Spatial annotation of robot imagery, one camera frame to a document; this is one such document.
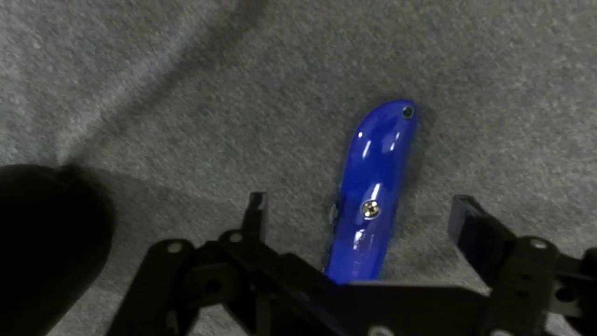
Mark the grey table cloth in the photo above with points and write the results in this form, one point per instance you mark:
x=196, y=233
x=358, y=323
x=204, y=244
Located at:
x=181, y=108

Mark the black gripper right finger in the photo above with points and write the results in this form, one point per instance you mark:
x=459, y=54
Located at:
x=480, y=237

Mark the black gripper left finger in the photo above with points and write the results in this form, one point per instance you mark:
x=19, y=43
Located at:
x=254, y=220

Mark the black mug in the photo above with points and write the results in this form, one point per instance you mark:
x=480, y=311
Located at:
x=56, y=227

